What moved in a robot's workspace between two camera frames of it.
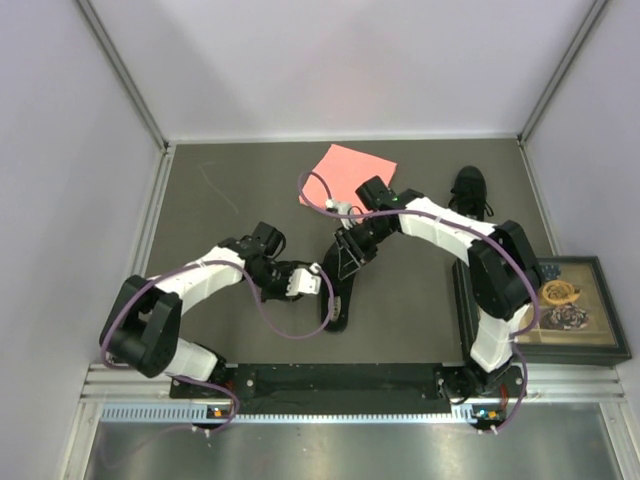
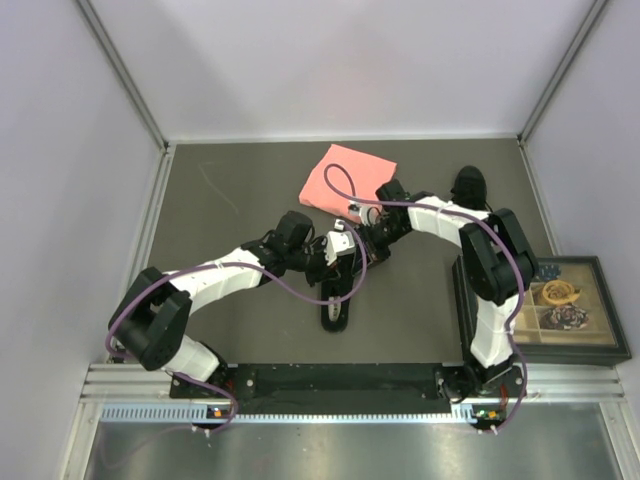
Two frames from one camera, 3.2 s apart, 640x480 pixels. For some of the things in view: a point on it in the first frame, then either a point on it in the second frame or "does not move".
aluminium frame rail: [123, 386] does not move
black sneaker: [469, 195] does not move
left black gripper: [281, 293] -> [325, 272]
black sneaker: [342, 288] does not move
